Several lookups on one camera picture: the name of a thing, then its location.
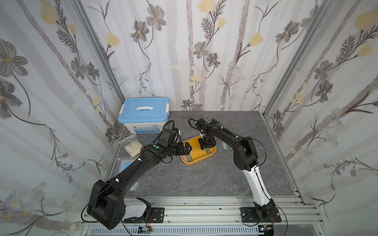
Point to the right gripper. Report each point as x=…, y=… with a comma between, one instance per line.
x=207, y=141

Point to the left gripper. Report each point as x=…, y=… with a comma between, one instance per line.
x=186, y=152

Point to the teal folding fruit knife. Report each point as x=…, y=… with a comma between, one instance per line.
x=225, y=146

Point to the yellow plastic tray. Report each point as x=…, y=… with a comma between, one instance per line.
x=197, y=154

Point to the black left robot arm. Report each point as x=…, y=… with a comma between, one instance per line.
x=107, y=204

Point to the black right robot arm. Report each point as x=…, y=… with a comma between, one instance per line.
x=245, y=158

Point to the blue lid storage box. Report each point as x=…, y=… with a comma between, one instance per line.
x=144, y=115

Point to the bag of white gloves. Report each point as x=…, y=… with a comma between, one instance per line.
x=131, y=145

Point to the small circuit board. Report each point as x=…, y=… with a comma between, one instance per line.
x=145, y=230

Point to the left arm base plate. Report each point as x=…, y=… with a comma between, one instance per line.
x=154, y=215

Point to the aluminium frame rail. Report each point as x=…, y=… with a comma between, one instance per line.
x=221, y=216

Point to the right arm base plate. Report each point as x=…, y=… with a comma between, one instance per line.
x=254, y=215

